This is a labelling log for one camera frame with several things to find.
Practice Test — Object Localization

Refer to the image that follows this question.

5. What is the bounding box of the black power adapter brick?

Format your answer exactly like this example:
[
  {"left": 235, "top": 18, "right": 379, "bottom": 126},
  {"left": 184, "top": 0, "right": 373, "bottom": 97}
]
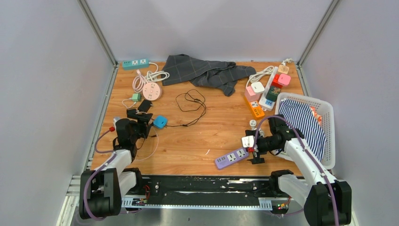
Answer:
[{"left": 137, "top": 99, "right": 152, "bottom": 113}]

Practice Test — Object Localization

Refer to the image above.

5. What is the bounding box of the blue square plug adapter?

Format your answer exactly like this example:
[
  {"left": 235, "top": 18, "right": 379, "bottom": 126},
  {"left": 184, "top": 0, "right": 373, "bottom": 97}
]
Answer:
[{"left": 153, "top": 115, "right": 168, "bottom": 129}]

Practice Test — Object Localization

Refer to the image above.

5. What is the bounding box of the purple USB power strip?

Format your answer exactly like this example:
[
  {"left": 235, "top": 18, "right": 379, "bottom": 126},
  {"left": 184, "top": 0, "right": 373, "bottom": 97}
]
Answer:
[{"left": 215, "top": 148, "right": 248, "bottom": 170}]

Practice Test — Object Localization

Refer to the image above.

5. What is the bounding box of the round pink power socket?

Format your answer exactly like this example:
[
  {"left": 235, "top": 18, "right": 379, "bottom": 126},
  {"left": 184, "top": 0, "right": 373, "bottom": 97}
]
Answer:
[{"left": 142, "top": 82, "right": 162, "bottom": 101}]

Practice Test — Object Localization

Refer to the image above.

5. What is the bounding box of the white power cord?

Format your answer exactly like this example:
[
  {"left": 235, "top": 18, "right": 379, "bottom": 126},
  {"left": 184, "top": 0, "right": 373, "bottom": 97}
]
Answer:
[{"left": 144, "top": 62, "right": 170, "bottom": 83}]

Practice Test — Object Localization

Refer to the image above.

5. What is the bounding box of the teal power strip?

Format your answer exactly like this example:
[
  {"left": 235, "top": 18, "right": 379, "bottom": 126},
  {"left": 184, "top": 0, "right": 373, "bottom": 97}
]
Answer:
[{"left": 122, "top": 58, "right": 149, "bottom": 71}]

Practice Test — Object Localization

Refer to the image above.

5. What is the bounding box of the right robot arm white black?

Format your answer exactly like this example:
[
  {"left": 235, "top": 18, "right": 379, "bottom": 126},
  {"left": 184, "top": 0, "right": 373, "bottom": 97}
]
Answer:
[{"left": 241, "top": 115, "right": 352, "bottom": 226}]

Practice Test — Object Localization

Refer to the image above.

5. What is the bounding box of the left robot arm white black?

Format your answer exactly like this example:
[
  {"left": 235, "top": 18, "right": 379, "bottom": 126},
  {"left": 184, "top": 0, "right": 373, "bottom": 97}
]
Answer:
[{"left": 79, "top": 109, "right": 152, "bottom": 221}]

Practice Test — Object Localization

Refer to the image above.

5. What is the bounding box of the pink cube socket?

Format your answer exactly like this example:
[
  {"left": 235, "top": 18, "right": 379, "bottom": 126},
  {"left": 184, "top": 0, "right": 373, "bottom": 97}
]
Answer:
[{"left": 244, "top": 86, "right": 259, "bottom": 102}]

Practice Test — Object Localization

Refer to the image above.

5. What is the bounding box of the white square plug adapter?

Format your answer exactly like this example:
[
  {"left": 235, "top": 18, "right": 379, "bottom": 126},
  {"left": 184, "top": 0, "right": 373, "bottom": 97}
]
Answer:
[{"left": 250, "top": 81, "right": 265, "bottom": 94}]

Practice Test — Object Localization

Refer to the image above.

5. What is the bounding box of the dark green plug adapter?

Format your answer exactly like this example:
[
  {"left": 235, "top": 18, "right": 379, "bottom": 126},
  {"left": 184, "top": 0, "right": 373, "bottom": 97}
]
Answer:
[{"left": 266, "top": 87, "right": 281, "bottom": 102}]

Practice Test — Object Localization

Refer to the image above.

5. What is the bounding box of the red plug adapter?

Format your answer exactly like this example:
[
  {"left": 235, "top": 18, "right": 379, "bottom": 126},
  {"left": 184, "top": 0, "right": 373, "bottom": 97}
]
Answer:
[{"left": 271, "top": 74, "right": 283, "bottom": 89}]

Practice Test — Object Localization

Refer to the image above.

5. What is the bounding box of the pink square plug adapter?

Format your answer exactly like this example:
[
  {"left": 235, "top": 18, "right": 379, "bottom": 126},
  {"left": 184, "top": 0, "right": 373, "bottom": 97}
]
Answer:
[{"left": 277, "top": 73, "right": 291, "bottom": 86}]

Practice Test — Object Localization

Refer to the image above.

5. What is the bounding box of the orange power strip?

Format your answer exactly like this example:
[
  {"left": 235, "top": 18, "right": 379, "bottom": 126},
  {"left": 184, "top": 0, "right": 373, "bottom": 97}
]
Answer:
[{"left": 243, "top": 97, "right": 265, "bottom": 120}]

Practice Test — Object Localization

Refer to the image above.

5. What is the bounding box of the long white power strip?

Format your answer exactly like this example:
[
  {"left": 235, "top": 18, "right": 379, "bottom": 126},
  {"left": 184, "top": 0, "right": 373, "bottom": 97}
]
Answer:
[{"left": 258, "top": 66, "right": 278, "bottom": 111}]

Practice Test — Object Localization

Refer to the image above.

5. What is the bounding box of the blue white striped cloth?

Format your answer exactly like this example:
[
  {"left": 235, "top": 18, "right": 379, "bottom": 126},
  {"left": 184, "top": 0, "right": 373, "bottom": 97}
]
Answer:
[{"left": 278, "top": 98, "right": 326, "bottom": 161}]

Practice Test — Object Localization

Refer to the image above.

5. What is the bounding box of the dark grey checked cloth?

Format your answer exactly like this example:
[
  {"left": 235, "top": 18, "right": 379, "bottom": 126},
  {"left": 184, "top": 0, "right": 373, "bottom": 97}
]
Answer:
[{"left": 162, "top": 54, "right": 256, "bottom": 97}]

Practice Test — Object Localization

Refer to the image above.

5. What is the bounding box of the white plastic basket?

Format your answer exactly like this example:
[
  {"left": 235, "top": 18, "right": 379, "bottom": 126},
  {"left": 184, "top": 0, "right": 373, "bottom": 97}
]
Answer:
[{"left": 275, "top": 92, "right": 335, "bottom": 170}]

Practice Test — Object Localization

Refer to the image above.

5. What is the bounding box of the beige tag adapter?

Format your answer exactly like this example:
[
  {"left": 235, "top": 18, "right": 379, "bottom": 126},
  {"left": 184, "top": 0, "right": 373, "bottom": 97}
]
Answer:
[{"left": 277, "top": 64, "right": 289, "bottom": 74}]

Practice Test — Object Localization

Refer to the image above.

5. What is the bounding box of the short white USB cable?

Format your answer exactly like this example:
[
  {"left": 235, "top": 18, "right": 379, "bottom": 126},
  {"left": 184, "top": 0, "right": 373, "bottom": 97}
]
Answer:
[{"left": 121, "top": 98, "right": 138, "bottom": 109}]

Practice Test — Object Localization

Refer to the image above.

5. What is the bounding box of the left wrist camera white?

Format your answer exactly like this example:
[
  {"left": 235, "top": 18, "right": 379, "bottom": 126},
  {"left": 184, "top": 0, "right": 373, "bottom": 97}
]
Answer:
[{"left": 113, "top": 116, "right": 121, "bottom": 131}]

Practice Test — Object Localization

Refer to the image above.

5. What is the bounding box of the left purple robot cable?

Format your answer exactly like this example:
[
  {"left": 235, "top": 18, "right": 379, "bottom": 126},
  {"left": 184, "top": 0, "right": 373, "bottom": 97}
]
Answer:
[{"left": 82, "top": 126, "right": 141, "bottom": 222}]

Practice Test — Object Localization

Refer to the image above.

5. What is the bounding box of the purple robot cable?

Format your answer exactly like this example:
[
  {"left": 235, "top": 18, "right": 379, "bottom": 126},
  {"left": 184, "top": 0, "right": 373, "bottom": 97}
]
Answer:
[
  {"left": 247, "top": 115, "right": 340, "bottom": 226},
  {"left": 82, "top": 126, "right": 141, "bottom": 222}
]

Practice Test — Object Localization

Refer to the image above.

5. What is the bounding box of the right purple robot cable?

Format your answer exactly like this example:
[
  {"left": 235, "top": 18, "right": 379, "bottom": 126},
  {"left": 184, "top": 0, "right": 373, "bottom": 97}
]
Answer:
[{"left": 247, "top": 115, "right": 340, "bottom": 226}]

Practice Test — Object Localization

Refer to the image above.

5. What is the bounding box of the black mounting base rail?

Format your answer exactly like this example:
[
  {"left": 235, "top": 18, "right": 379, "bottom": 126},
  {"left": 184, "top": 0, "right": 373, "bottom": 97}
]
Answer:
[{"left": 122, "top": 175, "right": 294, "bottom": 210}]

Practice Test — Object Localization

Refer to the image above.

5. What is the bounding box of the white coiled cord back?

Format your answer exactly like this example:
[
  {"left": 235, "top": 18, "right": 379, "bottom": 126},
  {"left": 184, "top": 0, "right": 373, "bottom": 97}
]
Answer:
[{"left": 245, "top": 65, "right": 274, "bottom": 88}]

